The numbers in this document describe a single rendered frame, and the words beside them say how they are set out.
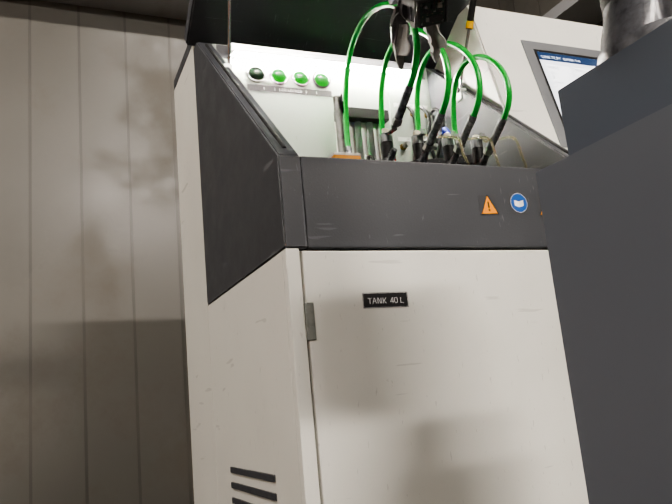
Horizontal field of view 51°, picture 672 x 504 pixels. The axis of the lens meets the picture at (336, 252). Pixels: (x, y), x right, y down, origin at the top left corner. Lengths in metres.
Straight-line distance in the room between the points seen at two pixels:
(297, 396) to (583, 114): 0.58
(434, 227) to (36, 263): 2.11
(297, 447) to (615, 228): 0.58
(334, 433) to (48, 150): 2.33
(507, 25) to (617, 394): 1.38
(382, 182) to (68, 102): 2.25
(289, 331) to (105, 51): 2.49
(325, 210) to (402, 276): 0.17
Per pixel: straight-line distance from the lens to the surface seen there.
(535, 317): 1.33
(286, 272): 1.12
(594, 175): 0.84
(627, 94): 0.86
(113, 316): 3.05
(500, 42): 1.98
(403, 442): 1.17
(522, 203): 1.38
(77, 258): 3.08
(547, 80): 1.97
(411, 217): 1.23
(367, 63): 1.96
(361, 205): 1.19
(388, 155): 1.55
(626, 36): 0.90
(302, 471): 1.10
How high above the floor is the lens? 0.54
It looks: 12 degrees up
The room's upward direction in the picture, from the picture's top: 5 degrees counter-clockwise
